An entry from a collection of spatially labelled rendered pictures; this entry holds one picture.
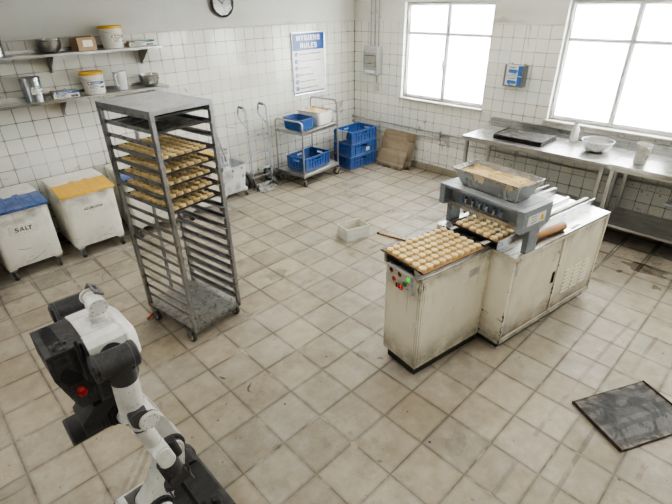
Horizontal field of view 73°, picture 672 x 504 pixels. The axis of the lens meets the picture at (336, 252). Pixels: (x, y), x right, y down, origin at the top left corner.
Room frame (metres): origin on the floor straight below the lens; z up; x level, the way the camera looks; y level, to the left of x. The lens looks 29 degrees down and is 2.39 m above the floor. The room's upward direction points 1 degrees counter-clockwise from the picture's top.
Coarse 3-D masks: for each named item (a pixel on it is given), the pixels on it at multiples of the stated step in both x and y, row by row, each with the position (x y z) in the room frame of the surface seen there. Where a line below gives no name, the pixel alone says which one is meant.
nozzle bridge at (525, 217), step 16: (448, 192) 3.22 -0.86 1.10; (464, 192) 3.05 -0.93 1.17; (480, 192) 3.01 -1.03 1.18; (448, 208) 3.28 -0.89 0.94; (464, 208) 3.07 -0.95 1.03; (496, 208) 2.91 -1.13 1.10; (512, 208) 2.72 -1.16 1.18; (528, 208) 2.72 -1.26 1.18; (544, 208) 2.78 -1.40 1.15; (512, 224) 2.76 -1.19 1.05; (528, 224) 2.69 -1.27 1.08; (528, 240) 2.71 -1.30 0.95
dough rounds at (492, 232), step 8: (472, 216) 3.17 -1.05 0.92; (464, 224) 3.03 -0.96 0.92; (472, 224) 3.04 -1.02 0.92; (480, 224) 3.03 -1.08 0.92; (488, 224) 3.05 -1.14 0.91; (496, 224) 3.02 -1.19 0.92; (480, 232) 2.90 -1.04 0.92; (488, 232) 2.89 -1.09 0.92; (496, 232) 2.92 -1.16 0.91; (504, 232) 2.89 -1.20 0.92; (512, 232) 2.91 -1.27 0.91; (496, 240) 2.81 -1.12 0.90
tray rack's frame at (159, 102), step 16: (128, 96) 3.35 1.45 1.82; (144, 96) 3.34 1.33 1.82; (160, 96) 3.33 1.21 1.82; (176, 96) 3.32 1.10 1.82; (192, 96) 3.30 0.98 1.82; (144, 112) 2.84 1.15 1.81; (160, 112) 2.87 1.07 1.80; (112, 160) 3.19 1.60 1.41; (128, 208) 3.21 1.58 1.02; (128, 224) 3.19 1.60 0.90; (160, 240) 3.38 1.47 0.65; (144, 272) 3.20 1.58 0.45; (144, 288) 3.20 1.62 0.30; (176, 288) 3.42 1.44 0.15; (192, 288) 3.41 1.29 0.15; (208, 288) 3.41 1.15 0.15; (160, 304) 3.17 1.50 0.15; (176, 304) 3.17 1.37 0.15; (208, 304) 3.16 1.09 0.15; (224, 304) 3.16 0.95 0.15; (176, 320) 2.96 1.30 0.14; (208, 320) 2.94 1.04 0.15
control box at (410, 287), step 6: (390, 264) 2.61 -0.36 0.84; (396, 270) 2.55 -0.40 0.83; (402, 270) 2.53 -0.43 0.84; (390, 276) 2.60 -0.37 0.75; (396, 276) 2.55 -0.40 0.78; (402, 276) 2.50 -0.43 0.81; (408, 276) 2.46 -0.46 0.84; (414, 276) 2.45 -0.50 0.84; (390, 282) 2.59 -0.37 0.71; (396, 282) 2.55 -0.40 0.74; (402, 282) 2.50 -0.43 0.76; (408, 282) 2.45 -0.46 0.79; (414, 282) 2.44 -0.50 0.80; (402, 288) 2.50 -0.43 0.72; (408, 288) 2.45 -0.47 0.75; (414, 288) 2.44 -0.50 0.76; (408, 294) 2.45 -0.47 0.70; (414, 294) 2.44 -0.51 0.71
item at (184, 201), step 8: (136, 192) 3.21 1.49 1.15; (200, 192) 3.21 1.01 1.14; (208, 192) 3.20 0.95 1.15; (152, 200) 3.05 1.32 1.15; (160, 200) 3.04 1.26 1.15; (176, 200) 3.09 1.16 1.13; (184, 200) 3.04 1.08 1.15; (192, 200) 3.08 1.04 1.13; (200, 200) 3.07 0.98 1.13; (176, 208) 2.90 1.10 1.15
